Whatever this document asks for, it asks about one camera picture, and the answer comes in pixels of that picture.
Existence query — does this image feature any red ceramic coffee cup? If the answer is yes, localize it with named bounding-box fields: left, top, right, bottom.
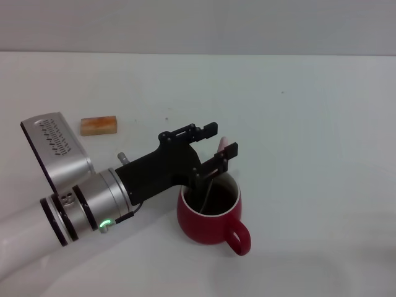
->
left=176, top=168, right=252, bottom=257

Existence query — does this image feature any orange stained wooden block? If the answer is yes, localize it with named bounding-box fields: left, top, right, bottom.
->
left=80, top=115, right=119, bottom=137

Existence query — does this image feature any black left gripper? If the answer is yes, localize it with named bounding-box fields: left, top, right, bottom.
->
left=114, top=121, right=239, bottom=207

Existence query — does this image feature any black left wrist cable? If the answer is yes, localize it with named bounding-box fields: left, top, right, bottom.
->
left=114, top=202, right=144, bottom=224

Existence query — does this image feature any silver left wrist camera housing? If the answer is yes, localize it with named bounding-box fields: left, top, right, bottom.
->
left=20, top=111, right=96, bottom=196

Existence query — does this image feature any pink handled metal spoon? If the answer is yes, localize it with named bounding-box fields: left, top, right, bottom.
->
left=199, top=136, right=230, bottom=215

